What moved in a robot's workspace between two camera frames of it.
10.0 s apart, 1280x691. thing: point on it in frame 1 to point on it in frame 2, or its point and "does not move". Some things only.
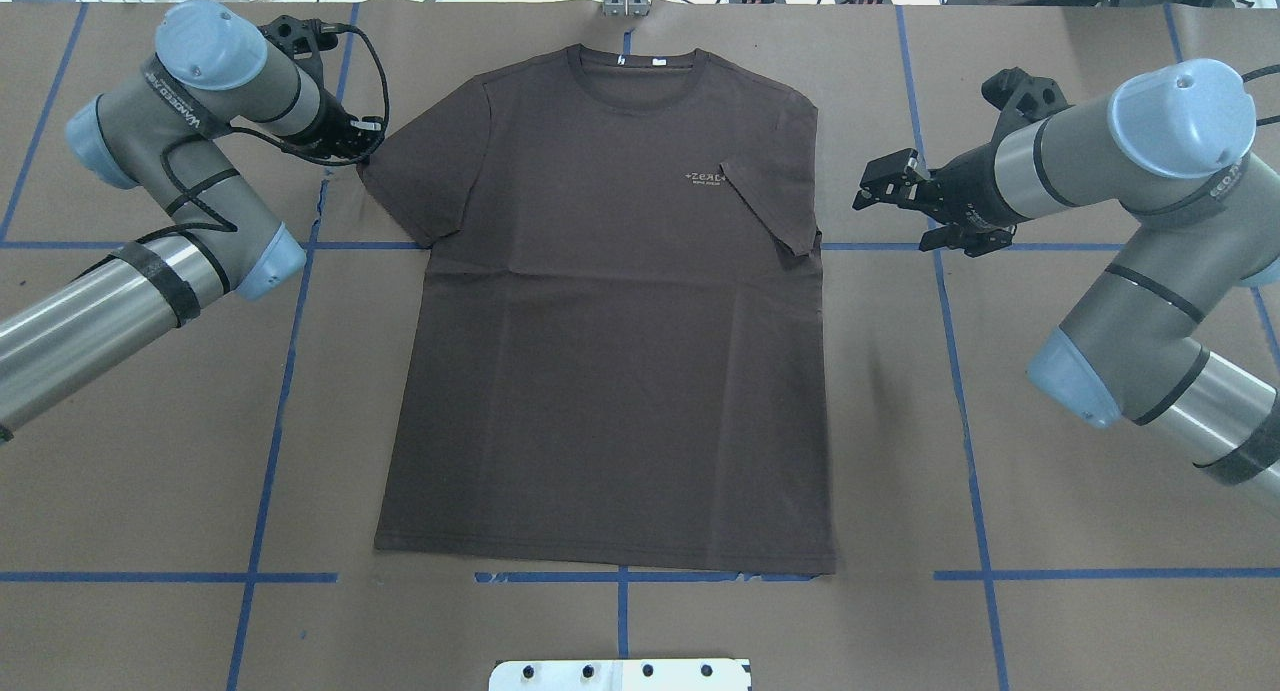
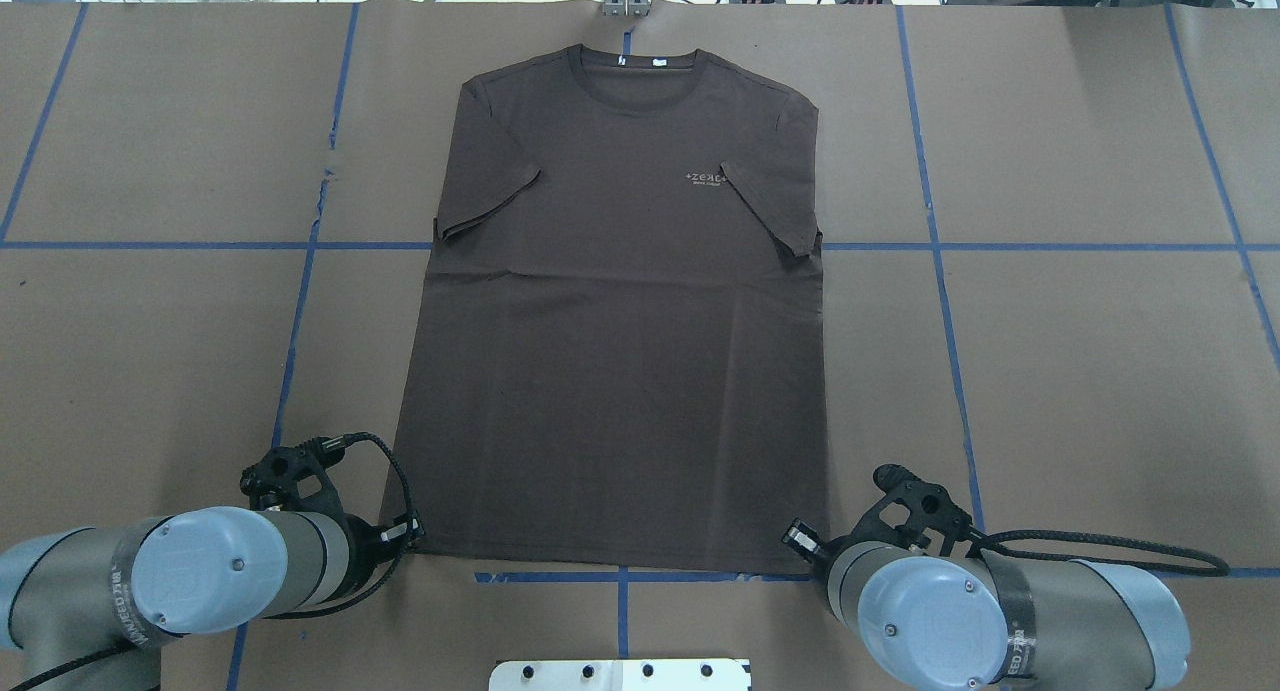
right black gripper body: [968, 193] to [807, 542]
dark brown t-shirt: [615, 349] does not move
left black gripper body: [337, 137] to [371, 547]
